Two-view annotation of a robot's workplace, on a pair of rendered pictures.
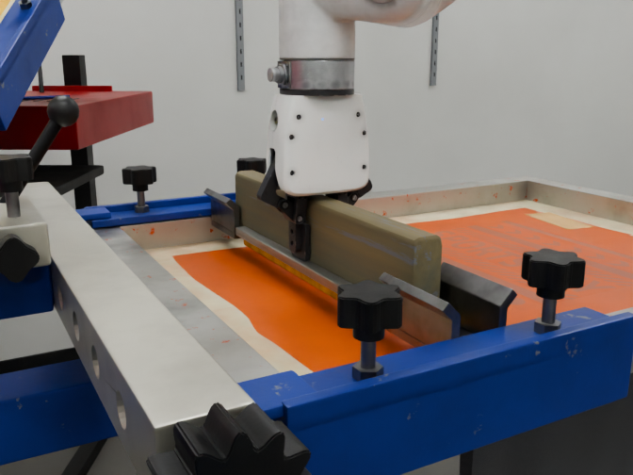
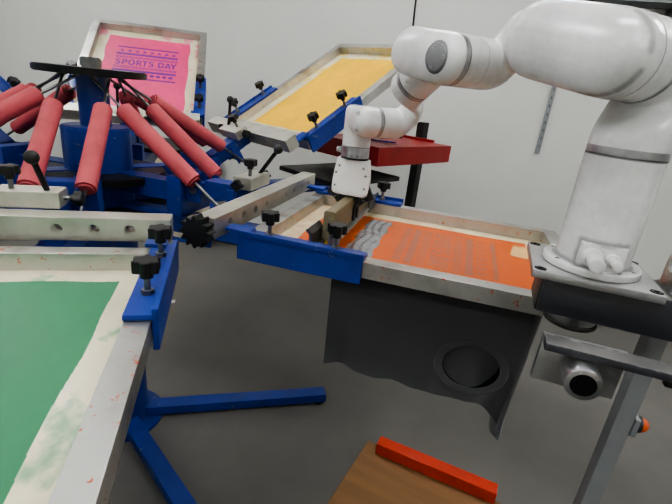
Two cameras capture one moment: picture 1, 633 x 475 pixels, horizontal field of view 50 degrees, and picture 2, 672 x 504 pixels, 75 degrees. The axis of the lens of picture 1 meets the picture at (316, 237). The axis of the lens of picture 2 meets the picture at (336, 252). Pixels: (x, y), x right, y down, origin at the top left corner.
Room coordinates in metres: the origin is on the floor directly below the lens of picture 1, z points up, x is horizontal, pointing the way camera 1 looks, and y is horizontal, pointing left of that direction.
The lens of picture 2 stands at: (-0.18, -0.80, 1.34)
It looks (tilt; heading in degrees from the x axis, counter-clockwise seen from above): 20 degrees down; 43
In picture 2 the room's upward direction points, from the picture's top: 6 degrees clockwise
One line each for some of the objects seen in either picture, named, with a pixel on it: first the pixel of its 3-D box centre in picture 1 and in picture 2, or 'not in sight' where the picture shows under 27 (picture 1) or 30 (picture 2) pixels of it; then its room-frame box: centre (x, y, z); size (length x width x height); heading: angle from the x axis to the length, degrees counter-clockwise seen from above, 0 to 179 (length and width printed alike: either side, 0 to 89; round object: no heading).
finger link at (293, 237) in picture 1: (290, 228); not in sight; (0.69, 0.03, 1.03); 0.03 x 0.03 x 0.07; 29
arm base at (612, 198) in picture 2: not in sight; (608, 215); (0.48, -0.67, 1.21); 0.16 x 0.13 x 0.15; 25
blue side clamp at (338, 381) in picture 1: (462, 386); (300, 253); (0.44, -0.10, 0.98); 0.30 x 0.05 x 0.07; 119
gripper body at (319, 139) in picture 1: (316, 136); (352, 173); (0.70, 0.00, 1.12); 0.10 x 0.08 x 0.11; 119
